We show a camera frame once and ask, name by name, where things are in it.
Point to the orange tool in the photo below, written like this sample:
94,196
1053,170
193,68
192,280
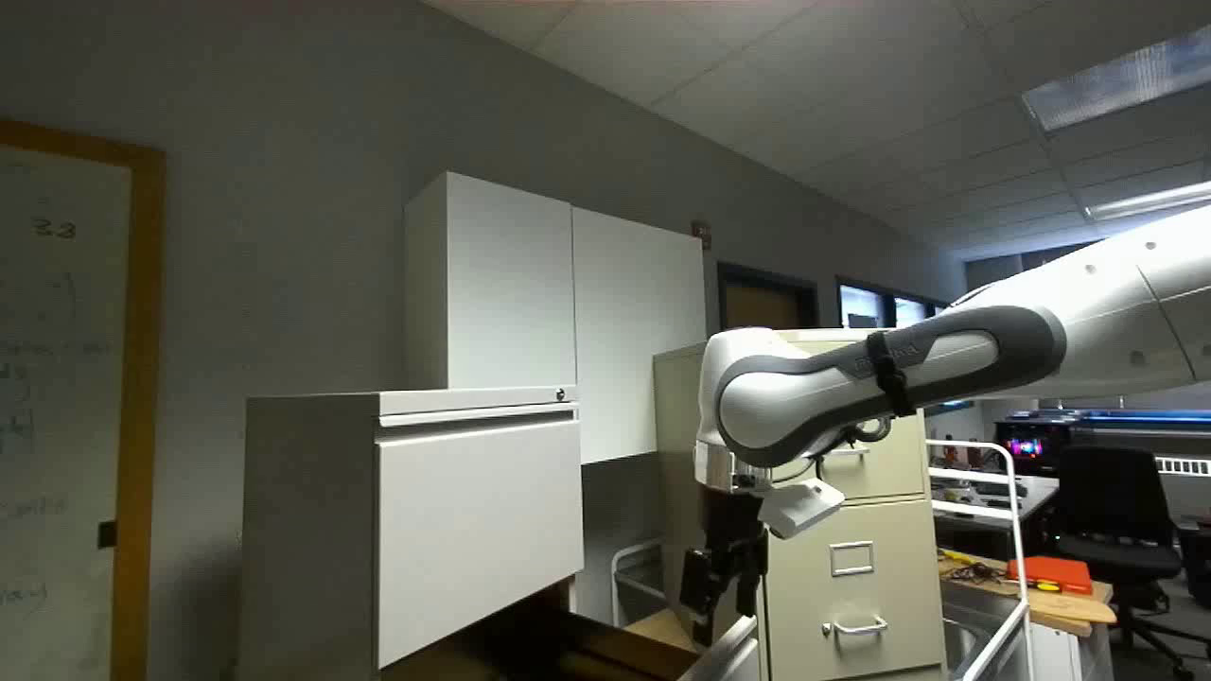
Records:
1050,572

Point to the narrow ceiling light panel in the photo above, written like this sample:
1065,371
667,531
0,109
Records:
1150,196

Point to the tall white drawer front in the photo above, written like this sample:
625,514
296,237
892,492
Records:
479,531

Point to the dark wooden door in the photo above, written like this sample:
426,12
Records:
761,300

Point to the wide ceiling light panel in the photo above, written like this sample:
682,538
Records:
1118,78

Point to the beige drawer without label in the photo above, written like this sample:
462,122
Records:
892,459

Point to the white wall cabinet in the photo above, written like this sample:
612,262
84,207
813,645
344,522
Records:
556,304

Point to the thin white drawer front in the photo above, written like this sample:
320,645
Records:
467,403

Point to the beige drawer with label holder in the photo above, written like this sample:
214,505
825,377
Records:
873,581

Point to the beige metal filing cabinet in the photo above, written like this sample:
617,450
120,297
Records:
857,567

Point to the wooden workbench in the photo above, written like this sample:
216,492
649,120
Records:
1060,603

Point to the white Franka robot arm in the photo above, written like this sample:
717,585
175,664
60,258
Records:
1109,316

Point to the white filing cabinet body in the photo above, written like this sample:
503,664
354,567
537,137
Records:
303,531

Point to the grey window blinds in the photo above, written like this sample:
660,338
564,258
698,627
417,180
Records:
1007,265

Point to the computer monitor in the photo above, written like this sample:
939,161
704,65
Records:
1031,444

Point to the white metal tube frame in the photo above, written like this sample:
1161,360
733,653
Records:
998,531

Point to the wood framed whiteboard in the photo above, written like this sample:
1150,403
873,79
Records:
64,403

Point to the black office chair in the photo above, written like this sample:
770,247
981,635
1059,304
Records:
1109,514

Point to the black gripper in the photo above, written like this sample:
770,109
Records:
741,519

